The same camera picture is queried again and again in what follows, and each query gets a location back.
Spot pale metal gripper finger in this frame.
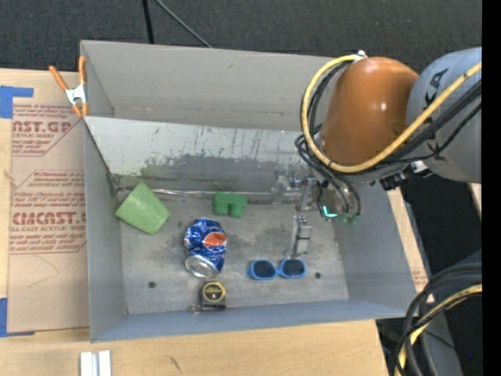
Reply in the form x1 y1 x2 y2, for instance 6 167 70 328
288 213 313 259
298 176 319 213

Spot blue sunglasses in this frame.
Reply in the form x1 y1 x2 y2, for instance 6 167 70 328
246 258 308 281

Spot grey metal bin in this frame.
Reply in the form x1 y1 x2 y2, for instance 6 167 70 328
79 39 418 344

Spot dark green toy block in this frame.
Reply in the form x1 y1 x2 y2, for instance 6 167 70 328
211 191 249 219

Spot crushed blue drink can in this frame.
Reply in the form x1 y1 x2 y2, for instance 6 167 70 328
182 218 229 280

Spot black and yellow tape measure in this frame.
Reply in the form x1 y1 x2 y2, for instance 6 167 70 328
188 280 228 314

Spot light green plastic cup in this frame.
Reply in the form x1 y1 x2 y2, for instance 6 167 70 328
114 181 171 236

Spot brown cardboard board red print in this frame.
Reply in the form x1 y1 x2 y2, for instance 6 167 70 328
0 67 435 338

